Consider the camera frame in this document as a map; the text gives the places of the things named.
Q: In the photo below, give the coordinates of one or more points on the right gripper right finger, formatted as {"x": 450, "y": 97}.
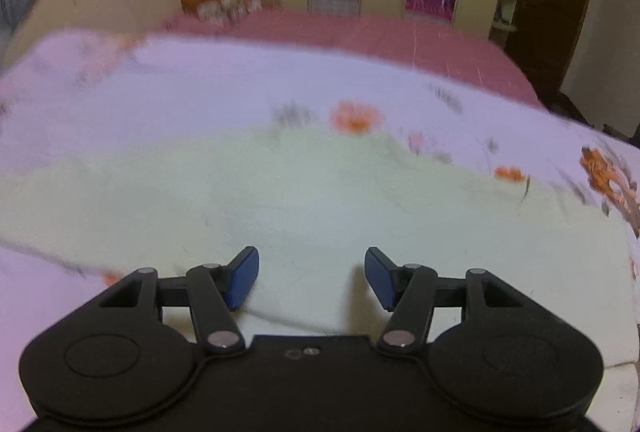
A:
{"x": 408, "y": 294}

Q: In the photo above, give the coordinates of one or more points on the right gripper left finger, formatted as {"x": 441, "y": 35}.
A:
{"x": 215, "y": 291}

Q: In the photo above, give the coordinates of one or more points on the pale green knit sweater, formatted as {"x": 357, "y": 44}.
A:
{"x": 312, "y": 203}

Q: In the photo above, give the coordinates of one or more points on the pink checked bed cover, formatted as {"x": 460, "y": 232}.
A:
{"x": 421, "y": 45}

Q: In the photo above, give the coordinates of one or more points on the floral lilac bed sheet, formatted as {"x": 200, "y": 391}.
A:
{"x": 81, "y": 93}

